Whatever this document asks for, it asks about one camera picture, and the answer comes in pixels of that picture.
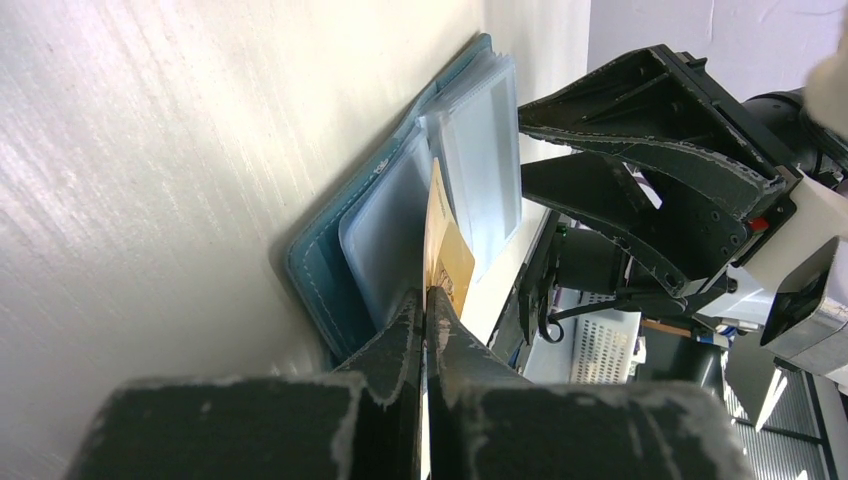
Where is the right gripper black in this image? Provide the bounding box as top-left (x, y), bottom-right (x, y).
top-left (518, 45), bottom-right (805, 298)

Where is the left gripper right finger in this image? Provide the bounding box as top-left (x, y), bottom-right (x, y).
top-left (426, 287), bottom-right (752, 479)

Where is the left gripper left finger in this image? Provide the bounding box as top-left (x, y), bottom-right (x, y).
top-left (67, 289), bottom-right (423, 479)

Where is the blue leather card holder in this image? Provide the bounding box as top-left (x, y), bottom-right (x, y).
top-left (285, 33), bottom-right (522, 363)

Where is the gold yellow card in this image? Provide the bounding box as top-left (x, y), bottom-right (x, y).
top-left (423, 157), bottom-right (475, 317)

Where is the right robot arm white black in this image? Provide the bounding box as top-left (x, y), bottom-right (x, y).
top-left (518, 44), bottom-right (847, 298)

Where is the white perforated basket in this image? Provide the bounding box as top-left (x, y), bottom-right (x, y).
top-left (570, 309), bottom-right (642, 384)

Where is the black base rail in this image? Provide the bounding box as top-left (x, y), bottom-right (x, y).
top-left (487, 212), bottom-right (561, 370)

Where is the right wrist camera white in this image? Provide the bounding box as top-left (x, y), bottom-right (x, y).
top-left (697, 176), bottom-right (847, 390)

